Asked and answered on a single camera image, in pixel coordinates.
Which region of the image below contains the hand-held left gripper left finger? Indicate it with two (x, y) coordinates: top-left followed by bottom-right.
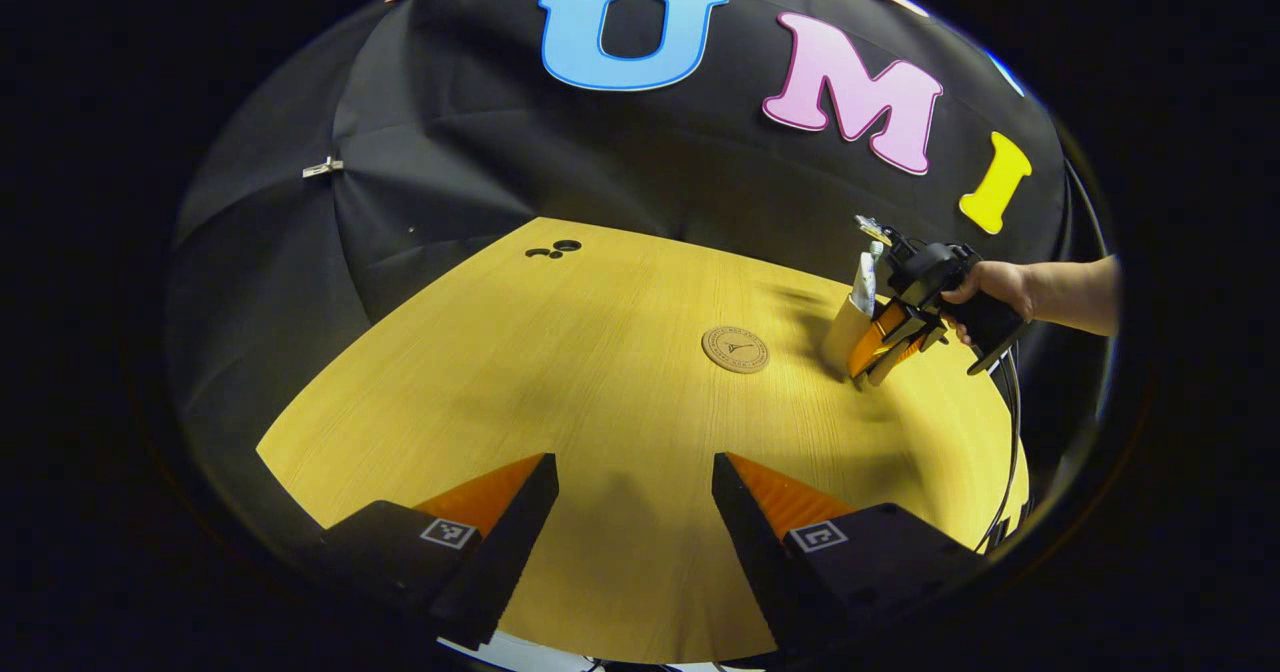
(320, 452), (559, 651)

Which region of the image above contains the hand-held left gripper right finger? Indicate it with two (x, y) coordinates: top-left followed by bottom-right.
(712, 452), (986, 658)

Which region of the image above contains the white toothpaste tube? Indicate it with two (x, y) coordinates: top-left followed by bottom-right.
(850, 242), (886, 318)

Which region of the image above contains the round cork coaster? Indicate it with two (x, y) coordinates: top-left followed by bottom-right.
(701, 325), (771, 374)

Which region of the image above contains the wooden desktop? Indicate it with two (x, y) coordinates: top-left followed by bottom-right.
(257, 216), (1031, 665)

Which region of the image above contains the black backdrop cloth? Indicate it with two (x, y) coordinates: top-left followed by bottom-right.
(165, 0), (1111, 553)

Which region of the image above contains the black cable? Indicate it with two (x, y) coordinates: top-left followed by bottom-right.
(975, 347), (1031, 553)

